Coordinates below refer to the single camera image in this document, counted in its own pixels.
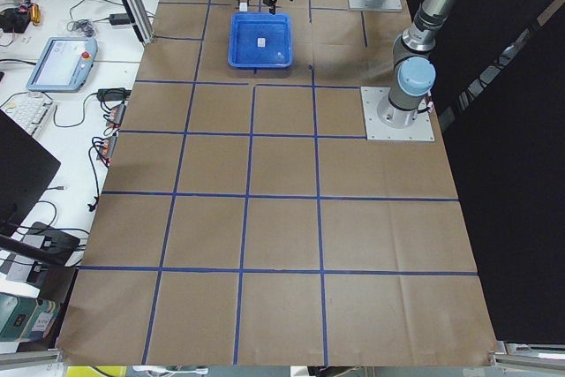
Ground blue plastic tray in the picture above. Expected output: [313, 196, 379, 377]
[228, 11, 293, 69]

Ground black power adapter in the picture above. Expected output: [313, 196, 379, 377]
[108, 13, 132, 26]
[96, 87, 131, 102]

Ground teach pendant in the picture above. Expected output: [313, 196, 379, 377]
[26, 37, 98, 93]

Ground white keyboard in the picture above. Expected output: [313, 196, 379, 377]
[1, 94, 56, 139]

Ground black monitor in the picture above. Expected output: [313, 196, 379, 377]
[0, 111, 61, 237]

